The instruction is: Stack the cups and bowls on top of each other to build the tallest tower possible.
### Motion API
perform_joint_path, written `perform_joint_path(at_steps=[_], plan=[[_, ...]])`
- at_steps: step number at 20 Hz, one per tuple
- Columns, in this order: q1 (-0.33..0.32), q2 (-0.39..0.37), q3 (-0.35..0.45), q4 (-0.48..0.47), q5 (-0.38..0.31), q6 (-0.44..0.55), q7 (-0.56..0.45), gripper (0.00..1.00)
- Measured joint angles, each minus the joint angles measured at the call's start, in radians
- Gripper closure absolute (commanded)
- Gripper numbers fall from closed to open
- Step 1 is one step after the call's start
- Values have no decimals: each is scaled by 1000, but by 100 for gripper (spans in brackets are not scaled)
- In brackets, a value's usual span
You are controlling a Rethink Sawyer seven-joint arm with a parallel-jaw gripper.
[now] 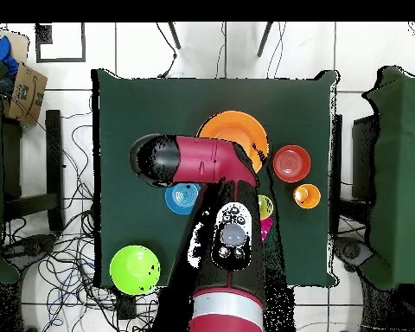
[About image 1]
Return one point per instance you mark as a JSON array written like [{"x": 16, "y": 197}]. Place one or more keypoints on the grey square frame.
[{"x": 60, "y": 61}]

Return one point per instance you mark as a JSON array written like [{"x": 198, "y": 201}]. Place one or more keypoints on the black pedestal foot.
[
  {"x": 31, "y": 247},
  {"x": 352, "y": 250}
]

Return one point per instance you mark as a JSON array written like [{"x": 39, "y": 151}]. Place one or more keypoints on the blue cloth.
[{"x": 1, "y": 55}]

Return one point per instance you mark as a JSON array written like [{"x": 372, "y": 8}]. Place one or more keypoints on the dark green tablecloth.
[{"x": 152, "y": 103}]

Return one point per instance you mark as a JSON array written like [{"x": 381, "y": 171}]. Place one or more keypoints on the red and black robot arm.
[{"x": 200, "y": 159}]

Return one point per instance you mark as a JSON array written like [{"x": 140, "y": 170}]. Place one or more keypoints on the orange bowl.
[{"x": 292, "y": 163}]

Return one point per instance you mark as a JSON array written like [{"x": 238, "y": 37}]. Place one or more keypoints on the pale yellow cup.
[{"x": 266, "y": 205}]

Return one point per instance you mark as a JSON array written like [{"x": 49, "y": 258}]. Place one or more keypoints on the cardboard box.
[{"x": 26, "y": 97}]

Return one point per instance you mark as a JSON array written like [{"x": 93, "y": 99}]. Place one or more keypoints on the flat-bottomed blue bowl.
[{"x": 180, "y": 204}]

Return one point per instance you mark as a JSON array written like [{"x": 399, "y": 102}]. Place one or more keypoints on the magenta bowl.
[{"x": 265, "y": 228}]

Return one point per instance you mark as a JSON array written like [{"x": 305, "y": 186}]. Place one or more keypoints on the amber yellow cup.
[{"x": 313, "y": 199}]

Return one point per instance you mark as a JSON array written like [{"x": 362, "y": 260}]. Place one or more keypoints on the large yellow bowl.
[{"x": 238, "y": 128}]

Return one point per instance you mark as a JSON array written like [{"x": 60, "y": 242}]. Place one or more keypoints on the black stool frame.
[{"x": 53, "y": 155}]

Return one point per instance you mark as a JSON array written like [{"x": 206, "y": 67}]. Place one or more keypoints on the green bowl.
[{"x": 128, "y": 273}]

